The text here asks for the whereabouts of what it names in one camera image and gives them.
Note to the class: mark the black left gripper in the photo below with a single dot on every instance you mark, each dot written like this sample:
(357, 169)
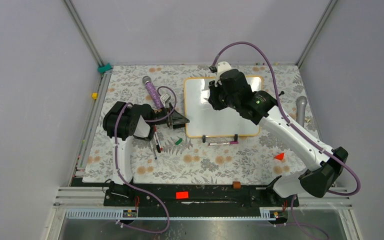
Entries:
(173, 118)

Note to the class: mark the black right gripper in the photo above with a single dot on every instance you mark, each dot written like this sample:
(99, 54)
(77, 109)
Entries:
(212, 99)

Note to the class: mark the green marker cap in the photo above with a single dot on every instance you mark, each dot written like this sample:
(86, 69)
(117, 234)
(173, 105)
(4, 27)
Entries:
(178, 141)

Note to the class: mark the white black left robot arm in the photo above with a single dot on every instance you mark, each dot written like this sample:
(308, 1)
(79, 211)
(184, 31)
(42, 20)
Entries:
(125, 122)

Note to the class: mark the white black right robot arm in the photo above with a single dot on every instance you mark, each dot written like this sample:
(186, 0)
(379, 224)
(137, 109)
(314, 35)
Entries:
(323, 163)

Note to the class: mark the pink capped whiteboard marker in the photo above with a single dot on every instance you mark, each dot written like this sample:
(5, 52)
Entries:
(223, 143)

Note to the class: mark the red capped marker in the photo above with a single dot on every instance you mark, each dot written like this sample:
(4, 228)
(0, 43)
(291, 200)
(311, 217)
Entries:
(157, 141)

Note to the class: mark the blue capped marker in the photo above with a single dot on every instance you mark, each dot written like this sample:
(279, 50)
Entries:
(153, 149)

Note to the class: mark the floral patterned table mat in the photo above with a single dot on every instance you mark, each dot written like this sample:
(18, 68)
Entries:
(193, 162)

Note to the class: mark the purple glitter microphone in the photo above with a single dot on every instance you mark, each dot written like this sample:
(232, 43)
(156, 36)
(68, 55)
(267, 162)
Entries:
(152, 91)

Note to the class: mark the silver grey microphone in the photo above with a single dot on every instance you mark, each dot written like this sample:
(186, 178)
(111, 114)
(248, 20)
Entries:
(301, 104)

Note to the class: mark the red tape label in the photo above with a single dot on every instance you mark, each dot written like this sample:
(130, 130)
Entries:
(181, 195)

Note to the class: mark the small red triangular block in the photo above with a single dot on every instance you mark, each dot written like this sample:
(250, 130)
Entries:
(280, 156)

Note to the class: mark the small yellow cube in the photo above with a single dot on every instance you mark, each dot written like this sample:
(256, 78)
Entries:
(94, 95)

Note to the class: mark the teal corner clip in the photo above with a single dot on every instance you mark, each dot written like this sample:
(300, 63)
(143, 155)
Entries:
(104, 68)

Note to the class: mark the small brown wooden block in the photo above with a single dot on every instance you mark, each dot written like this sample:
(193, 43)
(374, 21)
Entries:
(236, 185)

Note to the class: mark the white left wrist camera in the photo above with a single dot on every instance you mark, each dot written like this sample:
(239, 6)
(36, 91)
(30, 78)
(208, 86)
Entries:
(165, 98)

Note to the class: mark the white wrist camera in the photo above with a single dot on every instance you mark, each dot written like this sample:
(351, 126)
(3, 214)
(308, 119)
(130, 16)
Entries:
(222, 67)
(165, 98)

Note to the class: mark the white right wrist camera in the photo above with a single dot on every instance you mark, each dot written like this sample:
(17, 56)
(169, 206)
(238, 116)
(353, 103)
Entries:
(222, 67)

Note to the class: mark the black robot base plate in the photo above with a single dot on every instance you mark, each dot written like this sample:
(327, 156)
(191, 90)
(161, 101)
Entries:
(215, 198)

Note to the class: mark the grey slotted cable duct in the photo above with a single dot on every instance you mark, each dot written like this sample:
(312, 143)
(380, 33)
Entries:
(251, 214)

